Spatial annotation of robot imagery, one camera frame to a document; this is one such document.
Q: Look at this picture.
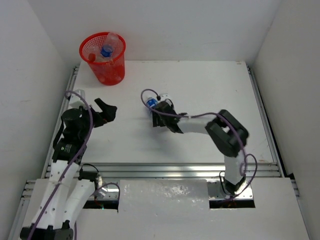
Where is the right aluminium side rail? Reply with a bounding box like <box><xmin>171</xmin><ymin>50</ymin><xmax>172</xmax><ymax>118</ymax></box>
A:
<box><xmin>246</xmin><ymin>65</ymin><xmax>286</xmax><ymax>178</ymax></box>

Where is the left aluminium side rail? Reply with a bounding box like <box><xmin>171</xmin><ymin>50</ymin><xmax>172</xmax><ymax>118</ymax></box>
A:
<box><xmin>40</xmin><ymin>64</ymin><xmax>80</xmax><ymax>179</ymax></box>

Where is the blue label bottle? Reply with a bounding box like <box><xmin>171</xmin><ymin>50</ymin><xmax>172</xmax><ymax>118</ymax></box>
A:
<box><xmin>100</xmin><ymin>32</ymin><xmax>119</xmax><ymax>58</ymax></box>
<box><xmin>144</xmin><ymin>95</ymin><xmax>158</xmax><ymax>120</ymax></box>

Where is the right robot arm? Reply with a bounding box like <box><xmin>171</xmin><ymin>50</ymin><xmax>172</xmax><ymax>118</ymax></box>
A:
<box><xmin>149</xmin><ymin>99</ymin><xmax>249</xmax><ymax>197</ymax></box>

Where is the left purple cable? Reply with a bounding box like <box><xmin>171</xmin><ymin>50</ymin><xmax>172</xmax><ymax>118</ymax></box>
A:
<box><xmin>26</xmin><ymin>90</ymin><xmax>122</xmax><ymax>240</ymax></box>

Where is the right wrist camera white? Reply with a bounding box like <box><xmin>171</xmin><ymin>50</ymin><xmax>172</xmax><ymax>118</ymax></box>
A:
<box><xmin>160</xmin><ymin>93</ymin><xmax>172</xmax><ymax>101</ymax></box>

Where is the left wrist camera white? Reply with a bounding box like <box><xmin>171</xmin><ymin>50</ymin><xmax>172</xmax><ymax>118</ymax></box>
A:
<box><xmin>68</xmin><ymin>89</ymin><xmax>86</xmax><ymax>109</ymax></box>

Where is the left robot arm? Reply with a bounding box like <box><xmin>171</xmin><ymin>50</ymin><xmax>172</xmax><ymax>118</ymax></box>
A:
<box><xmin>19</xmin><ymin>98</ymin><xmax>117</xmax><ymax>240</ymax></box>

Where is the red mesh waste bin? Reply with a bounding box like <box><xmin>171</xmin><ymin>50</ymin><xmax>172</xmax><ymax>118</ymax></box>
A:
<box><xmin>79</xmin><ymin>32</ymin><xmax>126</xmax><ymax>86</ymax></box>

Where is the purple cable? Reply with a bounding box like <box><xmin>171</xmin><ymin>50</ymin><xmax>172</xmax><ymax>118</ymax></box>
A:
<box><xmin>26</xmin><ymin>90</ymin><xmax>122</xmax><ymax>240</ymax></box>
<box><xmin>140</xmin><ymin>88</ymin><xmax>258</xmax><ymax>201</ymax></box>

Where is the red cap crushed bottle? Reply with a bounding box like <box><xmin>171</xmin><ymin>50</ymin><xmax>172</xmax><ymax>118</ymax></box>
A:
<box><xmin>88</xmin><ymin>52</ymin><xmax>105</xmax><ymax>63</ymax></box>

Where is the aluminium side rail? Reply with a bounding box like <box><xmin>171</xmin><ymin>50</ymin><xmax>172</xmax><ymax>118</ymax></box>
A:
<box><xmin>246</xmin><ymin>65</ymin><xmax>286</xmax><ymax>178</ymax></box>
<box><xmin>40</xmin><ymin>64</ymin><xmax>80</xmax><ymax>179</ymax></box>

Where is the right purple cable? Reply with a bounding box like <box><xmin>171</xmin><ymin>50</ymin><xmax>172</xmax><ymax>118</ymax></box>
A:
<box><xmin>140</xmin><ymin>88</ymin><xmax>258</xmax><ymax>201</ymax></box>

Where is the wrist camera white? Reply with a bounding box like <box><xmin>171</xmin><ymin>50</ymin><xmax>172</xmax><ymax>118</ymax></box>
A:
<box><xmin>160</xmin><ymin>93</ymin><xmax>172</xmax><ymax>101</ymax></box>
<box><xmin>68</xmin><ymin>89</ymin><xmax>86</xmax><ymax>109</ymax></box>

